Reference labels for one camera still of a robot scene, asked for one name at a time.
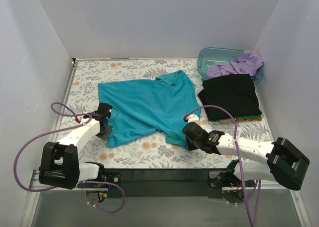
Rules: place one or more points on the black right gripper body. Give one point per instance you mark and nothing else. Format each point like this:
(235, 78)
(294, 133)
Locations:
(189, 142)

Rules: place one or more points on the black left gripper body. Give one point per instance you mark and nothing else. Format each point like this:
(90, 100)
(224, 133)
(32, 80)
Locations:
(106, 129)

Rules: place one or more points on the teal t shirt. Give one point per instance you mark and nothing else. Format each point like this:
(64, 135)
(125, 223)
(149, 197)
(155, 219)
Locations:
(145, 106)

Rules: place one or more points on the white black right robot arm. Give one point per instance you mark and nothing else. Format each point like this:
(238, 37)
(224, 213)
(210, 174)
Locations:
(278, 161)

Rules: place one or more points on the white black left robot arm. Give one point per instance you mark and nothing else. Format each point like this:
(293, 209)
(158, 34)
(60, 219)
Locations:
(60, 164)

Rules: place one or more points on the floral tablecloth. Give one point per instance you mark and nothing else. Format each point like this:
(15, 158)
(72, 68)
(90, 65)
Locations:
(151, 151)

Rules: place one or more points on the black folded t shirt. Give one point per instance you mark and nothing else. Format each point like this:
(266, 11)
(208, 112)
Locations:
(234, 93)

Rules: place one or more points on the colourful folded shirt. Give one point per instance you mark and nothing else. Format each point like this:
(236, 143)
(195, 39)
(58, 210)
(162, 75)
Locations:
(241, 119)

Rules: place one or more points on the teal plastic bin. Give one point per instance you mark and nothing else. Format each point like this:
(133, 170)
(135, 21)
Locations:
(210, 56)

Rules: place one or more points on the purple t shirt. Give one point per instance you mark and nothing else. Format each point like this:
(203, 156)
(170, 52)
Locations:
(248, 62)

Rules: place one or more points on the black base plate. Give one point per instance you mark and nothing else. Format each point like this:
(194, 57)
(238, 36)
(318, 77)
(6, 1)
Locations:
(166, 182)

